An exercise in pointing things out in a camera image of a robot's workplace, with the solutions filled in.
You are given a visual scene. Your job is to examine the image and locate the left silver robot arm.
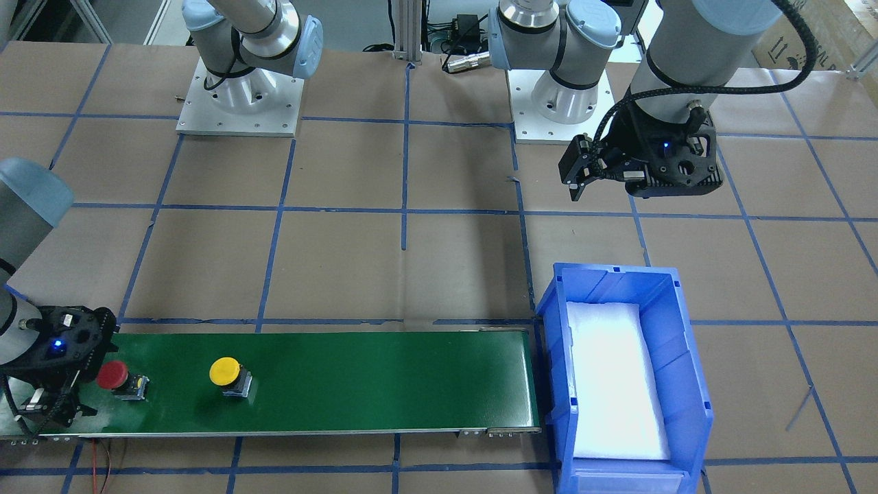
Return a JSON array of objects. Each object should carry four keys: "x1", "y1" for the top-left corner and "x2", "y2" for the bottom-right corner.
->
[{"x1": 487, "y1": 1, "x2": 818, "y2": 201}]

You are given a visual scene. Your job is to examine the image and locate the green conveyor belt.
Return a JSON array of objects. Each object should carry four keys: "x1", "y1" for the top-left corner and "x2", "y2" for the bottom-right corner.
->
[{"x1": 42, "y1": 329, "x2": 541, "y2": 438}]

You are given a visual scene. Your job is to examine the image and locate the black power adapter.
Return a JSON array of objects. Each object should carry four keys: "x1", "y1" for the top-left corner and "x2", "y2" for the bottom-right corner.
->
[{"x1": 451, "y1": 14, "x2": 481, "y2": 43}]

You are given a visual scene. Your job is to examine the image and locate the yellow push button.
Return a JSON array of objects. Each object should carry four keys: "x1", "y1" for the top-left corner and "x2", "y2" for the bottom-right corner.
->
[{"x1": 208, "y1": 356, "x2": 253, "y2": 398}]

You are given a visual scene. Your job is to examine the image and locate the red push button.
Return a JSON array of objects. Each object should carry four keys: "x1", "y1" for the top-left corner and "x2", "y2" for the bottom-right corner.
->
[{"x1": 96, "y1": 360, "x2": 150, "y2": 401}]

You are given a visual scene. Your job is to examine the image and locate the blue plastic bin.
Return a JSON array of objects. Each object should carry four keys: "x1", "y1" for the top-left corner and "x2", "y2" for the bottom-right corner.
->
[{"x1": 537, "y1": 263, "x2": 714, "y2": 493}]

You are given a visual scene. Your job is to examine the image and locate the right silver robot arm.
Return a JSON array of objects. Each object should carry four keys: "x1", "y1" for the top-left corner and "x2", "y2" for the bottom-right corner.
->
[{"x1": 1, "y1": 1, "x2": 325, "y2": 436}]

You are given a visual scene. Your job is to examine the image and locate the aluminium frame post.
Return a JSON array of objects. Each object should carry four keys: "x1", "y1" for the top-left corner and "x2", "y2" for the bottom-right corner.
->
[{"x1": 391, "y1": 1, "x2": 426, "y2": 66}]

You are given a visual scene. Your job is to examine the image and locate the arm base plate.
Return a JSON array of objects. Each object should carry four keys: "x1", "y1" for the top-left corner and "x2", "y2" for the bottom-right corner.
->
[
  {"x1": 508, "y1": 70, "x2": 615, "y2": 145},
  {"x1": 176, "y1": 60, "x2": 305, "y2": 138}
]

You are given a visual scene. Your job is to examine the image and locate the silver connector plug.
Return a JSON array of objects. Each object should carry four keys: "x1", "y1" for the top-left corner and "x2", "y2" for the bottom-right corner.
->
[{"x1": 442, "y1": 52, "x2": 492, "y2": 74}]

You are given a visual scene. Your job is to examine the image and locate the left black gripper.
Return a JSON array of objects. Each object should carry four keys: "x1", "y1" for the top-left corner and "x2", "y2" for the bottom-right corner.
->
[{"x1": 558, "y1": 101, "x2": 724, "y2": 201}]

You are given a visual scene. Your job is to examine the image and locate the cardboard box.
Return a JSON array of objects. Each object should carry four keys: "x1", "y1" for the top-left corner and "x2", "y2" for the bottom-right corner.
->
[{"x1": 752, "y1": 1, "x2": 877, "y2": 70}]

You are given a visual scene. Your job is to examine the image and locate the white foam pad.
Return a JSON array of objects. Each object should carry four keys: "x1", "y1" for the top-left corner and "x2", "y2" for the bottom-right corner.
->
[{"x1": 567, "y1": 301, "x2": 670, "y2": 460}]

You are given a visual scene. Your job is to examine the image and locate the black braided cable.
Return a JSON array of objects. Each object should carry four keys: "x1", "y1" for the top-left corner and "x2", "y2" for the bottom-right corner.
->
[{"x1": 591, "y1": 0, "x2": 817, "y2": 155}]

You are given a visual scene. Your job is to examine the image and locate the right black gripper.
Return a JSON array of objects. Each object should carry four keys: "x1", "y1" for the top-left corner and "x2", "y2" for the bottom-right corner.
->
[{"x1": 2, "y1": 306, "x2": 119, "y2": 429}]

